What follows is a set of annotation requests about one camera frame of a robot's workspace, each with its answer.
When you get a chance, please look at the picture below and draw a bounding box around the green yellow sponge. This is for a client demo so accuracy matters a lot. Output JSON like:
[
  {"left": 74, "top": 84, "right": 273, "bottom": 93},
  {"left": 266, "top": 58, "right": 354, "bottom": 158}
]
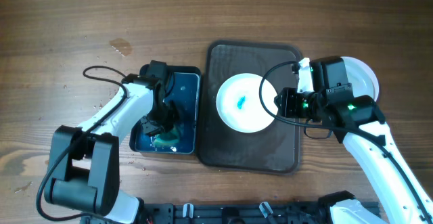
[{"left": 153, "top": 125, "right": 182, "bottom": 147}]

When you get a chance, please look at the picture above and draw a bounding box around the white plate blue smear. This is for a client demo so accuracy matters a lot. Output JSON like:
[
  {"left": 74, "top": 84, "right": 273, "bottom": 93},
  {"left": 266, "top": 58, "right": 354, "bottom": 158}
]
[{"left": 342, "top": 56, "right": 373, "bottom": 98}]

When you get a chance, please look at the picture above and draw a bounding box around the white plate blue dot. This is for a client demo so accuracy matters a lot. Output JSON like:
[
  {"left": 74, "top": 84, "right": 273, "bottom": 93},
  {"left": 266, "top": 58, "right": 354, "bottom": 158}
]
[{"left": 216, "top": 73, "right": 278, "bottom": 133}]

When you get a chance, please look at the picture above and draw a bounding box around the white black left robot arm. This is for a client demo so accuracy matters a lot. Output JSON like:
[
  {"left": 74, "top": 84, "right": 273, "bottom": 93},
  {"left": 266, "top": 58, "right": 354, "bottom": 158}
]
[{"left": 36, "top": 81, "right": 183, "bottom": 223}]

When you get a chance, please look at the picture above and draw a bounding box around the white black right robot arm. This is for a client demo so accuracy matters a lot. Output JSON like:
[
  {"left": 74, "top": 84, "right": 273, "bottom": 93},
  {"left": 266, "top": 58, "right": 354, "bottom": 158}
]
[{"left": 274, "top": 88, "right": 432, "bottom": 223}]

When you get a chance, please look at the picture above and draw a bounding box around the black water basin tray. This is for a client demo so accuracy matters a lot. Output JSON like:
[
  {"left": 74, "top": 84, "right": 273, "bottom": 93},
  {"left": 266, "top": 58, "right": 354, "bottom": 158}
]
[{"left": 129, "top": 66, "right": 201, "bottom": 154}]

